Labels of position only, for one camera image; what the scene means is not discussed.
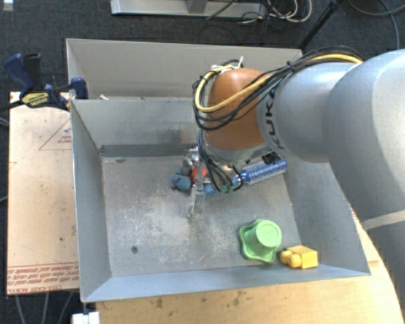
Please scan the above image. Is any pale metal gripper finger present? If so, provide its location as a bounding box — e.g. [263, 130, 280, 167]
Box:
[186, 180, 198, 219]
[195, 182, 207, 215]

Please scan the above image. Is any orange round toy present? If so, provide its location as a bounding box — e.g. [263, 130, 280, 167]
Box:
[190, 165, 209, 182]

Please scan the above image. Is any blue toy animal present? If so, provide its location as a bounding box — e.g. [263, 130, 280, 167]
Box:
[169, 169, 194, 192]

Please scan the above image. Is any grey metal bin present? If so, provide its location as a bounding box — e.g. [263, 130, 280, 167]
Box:
[65, 38, 372, 304]

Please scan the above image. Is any blue studded cylinder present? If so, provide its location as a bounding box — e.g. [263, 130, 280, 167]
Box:
[232, 157, 289, 187]

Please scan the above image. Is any green flower-shaped cup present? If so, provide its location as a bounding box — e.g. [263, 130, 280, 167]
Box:
[237, 218, 284, 265]

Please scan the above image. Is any yellow toy block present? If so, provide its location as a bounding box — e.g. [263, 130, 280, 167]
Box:
[279, 244, 319, 270]

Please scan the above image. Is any brown cardboard board red print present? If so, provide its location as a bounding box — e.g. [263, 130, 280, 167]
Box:
[6, 91, 80, 296]

